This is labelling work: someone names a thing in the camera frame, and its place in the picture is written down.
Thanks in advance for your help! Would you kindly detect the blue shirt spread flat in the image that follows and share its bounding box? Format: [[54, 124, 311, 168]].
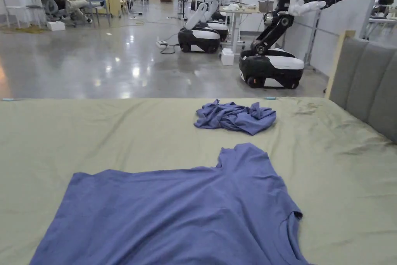
[[28, 142, 314, 265]]

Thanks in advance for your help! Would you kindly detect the white table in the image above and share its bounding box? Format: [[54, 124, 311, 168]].
[[221, 2, 273, 44]]

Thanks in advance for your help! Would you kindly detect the crumpled blue shirt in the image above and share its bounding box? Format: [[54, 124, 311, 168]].
[[193, 99, 277, 136]]

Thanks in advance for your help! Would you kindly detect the black and white wheeled robot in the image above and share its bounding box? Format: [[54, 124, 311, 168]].
[[178, 0, 242, 53], [238, 0, 357, 88]]

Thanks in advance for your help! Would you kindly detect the grey padded headboard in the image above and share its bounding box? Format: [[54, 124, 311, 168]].
[[328, 37, 397, 144]]

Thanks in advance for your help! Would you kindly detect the bed with pale green sheet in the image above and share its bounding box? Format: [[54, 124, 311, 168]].
[[0, 96, 397, 265]]

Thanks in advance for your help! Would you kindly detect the white stool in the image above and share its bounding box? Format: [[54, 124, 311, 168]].
[[5, 5, 31, 28]]

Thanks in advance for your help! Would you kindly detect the blue chair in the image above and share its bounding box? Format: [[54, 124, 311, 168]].
[[88, 0, 112, 27]]

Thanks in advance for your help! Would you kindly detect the small white box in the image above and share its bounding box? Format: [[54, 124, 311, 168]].
[[221, 48, 235, 66]]

